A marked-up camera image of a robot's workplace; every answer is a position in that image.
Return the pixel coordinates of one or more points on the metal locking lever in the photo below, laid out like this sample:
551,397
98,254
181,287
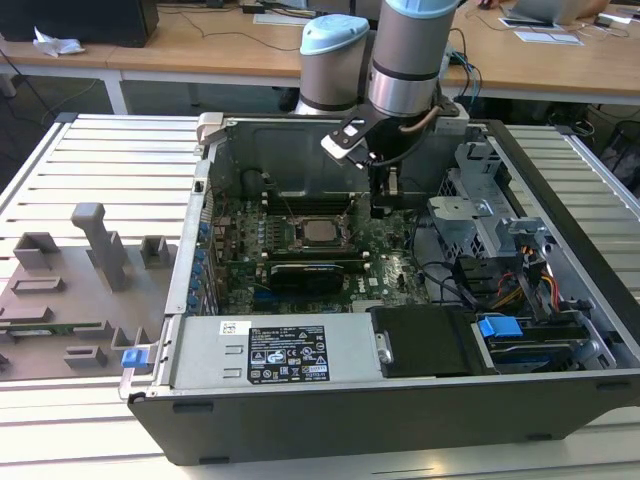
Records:
351,206
290,207

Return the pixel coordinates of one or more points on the silver green CPU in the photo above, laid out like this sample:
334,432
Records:
317,232

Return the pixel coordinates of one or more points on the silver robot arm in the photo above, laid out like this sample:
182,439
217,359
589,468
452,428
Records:
400,65

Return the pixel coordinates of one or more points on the black RAM slot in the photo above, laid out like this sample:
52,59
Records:
310,200
315,261
310,213
315,256
310,209
310,204

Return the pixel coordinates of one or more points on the CPU socket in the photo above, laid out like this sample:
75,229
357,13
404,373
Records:
296,220

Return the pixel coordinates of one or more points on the silver metal drive cage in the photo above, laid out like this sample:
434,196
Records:
457,222

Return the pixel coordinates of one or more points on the green motherboard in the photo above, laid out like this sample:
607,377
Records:
395,280

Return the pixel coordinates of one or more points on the black graphics card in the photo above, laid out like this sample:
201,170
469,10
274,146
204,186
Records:
305,280

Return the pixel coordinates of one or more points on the light wooden desk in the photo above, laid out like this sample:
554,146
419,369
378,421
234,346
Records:
15,56
200,45
550,65

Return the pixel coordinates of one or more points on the black power adapter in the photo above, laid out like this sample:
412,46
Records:
253,9

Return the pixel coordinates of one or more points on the black plastic shroud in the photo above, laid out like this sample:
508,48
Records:
425,340

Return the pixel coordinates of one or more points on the silver laptop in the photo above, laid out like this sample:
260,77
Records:
545,10

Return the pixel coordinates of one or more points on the hard disk in blue carrier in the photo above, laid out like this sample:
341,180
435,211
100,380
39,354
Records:
500,330

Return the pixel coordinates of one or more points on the silver power supply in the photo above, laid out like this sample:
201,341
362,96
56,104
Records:
200,350

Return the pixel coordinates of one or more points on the black grey PC case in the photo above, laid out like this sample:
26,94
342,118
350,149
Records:
350,420

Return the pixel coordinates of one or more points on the blue case latch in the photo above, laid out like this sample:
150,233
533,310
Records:
136,360

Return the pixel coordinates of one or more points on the black box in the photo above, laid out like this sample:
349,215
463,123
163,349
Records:
75,20

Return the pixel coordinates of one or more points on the crumpled white paper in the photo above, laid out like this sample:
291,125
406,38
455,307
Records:
57,44

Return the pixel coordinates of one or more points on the grey parts rack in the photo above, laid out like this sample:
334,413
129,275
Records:
75,305

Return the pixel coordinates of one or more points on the green RAM stick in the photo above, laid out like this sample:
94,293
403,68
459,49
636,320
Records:
65,329

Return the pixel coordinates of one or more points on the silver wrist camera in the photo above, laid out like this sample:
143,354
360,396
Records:
340,142

